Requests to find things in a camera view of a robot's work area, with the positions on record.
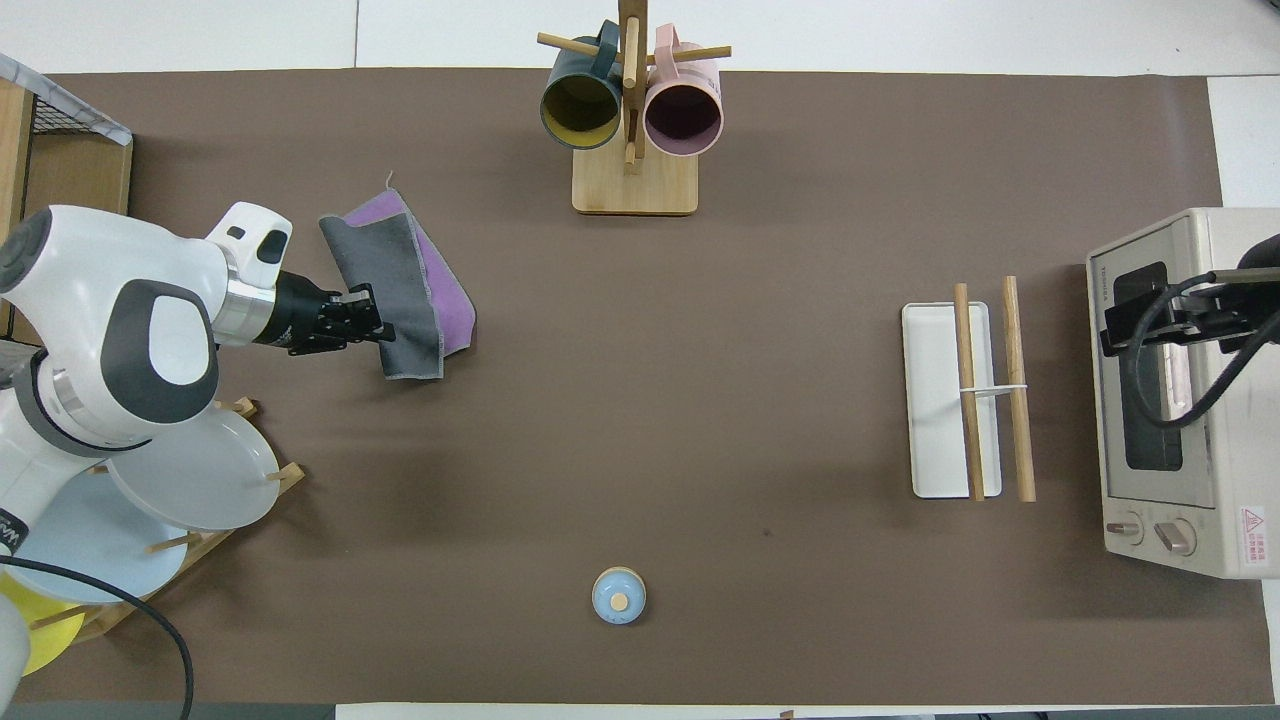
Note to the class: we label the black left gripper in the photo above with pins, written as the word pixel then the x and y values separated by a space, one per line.
pixel 328 320

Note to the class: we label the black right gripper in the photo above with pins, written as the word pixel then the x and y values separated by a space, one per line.
pixel 1200 315

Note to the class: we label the purple grey-backed towel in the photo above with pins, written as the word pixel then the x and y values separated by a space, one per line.
pixel 400 280

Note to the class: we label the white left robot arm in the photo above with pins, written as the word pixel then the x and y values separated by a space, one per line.
pixel 100 320

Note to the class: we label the wooden plate rack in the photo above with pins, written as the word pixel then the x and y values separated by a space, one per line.
pixel 285 477

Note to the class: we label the beige toaster oven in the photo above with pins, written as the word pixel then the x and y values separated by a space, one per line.
pixel 1230 480

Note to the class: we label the white rectangular tray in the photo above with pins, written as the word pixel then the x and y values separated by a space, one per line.
pixel 935 400

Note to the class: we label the grey plate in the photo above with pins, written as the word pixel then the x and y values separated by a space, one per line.
pixel 210 480

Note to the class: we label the brown table mat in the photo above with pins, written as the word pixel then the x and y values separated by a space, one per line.
pixel 650 400

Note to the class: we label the wooden mug tree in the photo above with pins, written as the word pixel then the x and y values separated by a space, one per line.
pixel 635 185

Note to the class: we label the dark teal mug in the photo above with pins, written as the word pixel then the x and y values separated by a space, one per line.
pixel 580 105

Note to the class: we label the wooden shelf box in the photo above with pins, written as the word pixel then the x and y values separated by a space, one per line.
pixel 80 175

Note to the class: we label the light blue plate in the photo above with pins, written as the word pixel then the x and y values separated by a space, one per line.
pixel 90 540

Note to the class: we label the pink mug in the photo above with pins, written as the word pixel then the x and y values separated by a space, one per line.
pixel 683 115

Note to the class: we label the yellow plate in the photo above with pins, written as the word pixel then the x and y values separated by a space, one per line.
pixel 55 635

